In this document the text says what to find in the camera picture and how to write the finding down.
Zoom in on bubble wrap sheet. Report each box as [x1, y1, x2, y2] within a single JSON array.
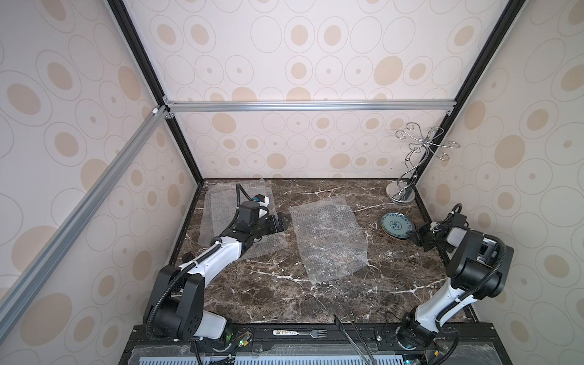
[[208, 179, 287, 259], [290, 196, 369, 284]]

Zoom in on blue patterned dinner plate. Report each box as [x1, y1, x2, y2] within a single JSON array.
[[380, 212, 415, 240]]

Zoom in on bubble wrap sheet around orange plate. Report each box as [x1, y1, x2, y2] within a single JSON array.
[[198, 179, 272, 247]]

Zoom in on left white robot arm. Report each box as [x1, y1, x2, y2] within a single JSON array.
[[143, 184, 291, 344]]

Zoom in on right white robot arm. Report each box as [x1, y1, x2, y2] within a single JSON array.
[[396, 203, 515, 351]]

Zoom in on black tongs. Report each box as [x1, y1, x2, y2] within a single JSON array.
[[333, 314, 377, 365]]

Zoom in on black base platform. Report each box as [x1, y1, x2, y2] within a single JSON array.
[[120, 322, 512, 364]]

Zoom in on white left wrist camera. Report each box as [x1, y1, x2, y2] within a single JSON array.
[[253, 194, 270, 218]]

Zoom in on chrome wire mug tree stand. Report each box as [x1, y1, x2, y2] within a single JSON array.
[[386, 122, 460, 204]]

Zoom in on fork with patterned handle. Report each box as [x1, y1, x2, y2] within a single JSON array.
[[272, 329, 328, 339]]

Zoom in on aluminium rail back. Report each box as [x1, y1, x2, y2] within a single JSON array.
[[168, 99, 456, 113]]

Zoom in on aluminium rail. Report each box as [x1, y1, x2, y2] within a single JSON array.
[[168, 99, 456, 113], [1, 105, 170, 342]]

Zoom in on black frame post back right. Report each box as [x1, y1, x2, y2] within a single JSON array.
[[412, 0, 526, 183]]

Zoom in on black frame post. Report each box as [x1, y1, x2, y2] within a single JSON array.
[[106, 0, 205, 185], [412, 0, 526, 183]]

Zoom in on black frame post back left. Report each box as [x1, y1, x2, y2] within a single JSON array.
[[106, 0, 205, 185]]

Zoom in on aluminium rail left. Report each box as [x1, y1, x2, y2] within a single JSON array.
[[1, 105, 170, 342]]

